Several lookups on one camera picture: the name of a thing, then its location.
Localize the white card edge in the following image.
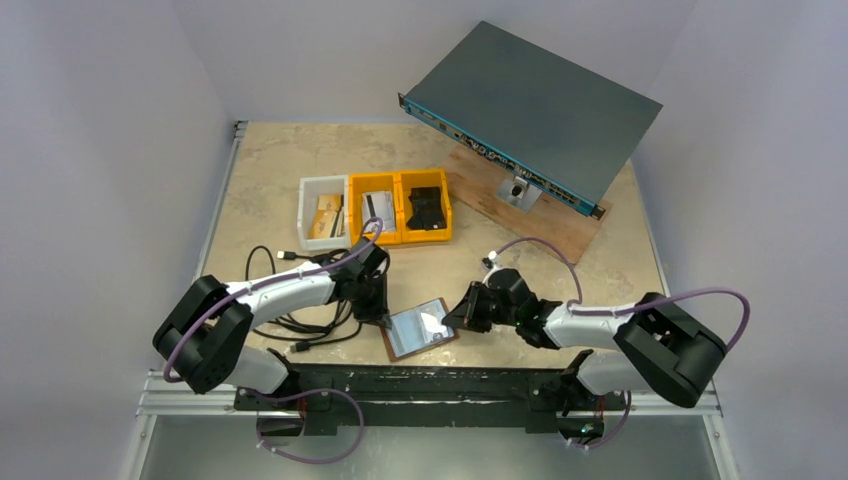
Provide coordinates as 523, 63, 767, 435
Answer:
419, 312, 447, 339

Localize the black cards stack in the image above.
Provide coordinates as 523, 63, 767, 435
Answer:
406, 186, 446, 231

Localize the white plastic bin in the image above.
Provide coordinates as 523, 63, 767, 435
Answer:
297, 175, 351, 252

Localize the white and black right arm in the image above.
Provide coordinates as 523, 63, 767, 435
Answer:
441, 268, 729, 408

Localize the wooden board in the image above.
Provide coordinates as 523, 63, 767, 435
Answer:
442, 146, 613, 264

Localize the yellow bin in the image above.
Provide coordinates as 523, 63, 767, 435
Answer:
396, 168, 453, 244
345, 172, 402, 246

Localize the brown leather card holder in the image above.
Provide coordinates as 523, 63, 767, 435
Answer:
380, 298, 459, 363

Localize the gold cards stack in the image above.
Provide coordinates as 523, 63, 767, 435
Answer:
308, 194, 345, 239

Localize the yellow bin right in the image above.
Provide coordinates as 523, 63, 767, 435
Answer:
396, 168, 453, 244

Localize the blue grey network switch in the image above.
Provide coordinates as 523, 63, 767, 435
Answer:
398, 21, 663, 219

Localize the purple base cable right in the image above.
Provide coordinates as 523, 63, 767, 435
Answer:
563, 384, 629, 452

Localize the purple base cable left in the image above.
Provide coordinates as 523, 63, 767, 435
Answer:
255, 390, 367, 466

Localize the silver cards stack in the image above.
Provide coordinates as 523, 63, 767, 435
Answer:
361, 191, 397, 233

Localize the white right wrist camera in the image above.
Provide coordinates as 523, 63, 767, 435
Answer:
481, 250, 503, 271

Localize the black usb cable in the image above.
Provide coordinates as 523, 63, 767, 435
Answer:
244, 245, 364, 356

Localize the metal bracket with knob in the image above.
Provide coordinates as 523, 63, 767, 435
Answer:
496, 176, 543, 212

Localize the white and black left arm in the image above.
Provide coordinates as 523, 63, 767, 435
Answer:
152, 238, 390, 409

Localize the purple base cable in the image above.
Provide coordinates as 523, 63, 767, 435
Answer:
255, 390, 367, 466
563, 384, 629, 452

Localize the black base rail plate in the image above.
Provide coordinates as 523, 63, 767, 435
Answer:
234, 353, 626, 439

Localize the yellow bin left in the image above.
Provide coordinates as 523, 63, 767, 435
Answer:
345, 172, 402, 246

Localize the aluminium frame rail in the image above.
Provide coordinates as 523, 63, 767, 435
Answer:
135, 371, 723, 416

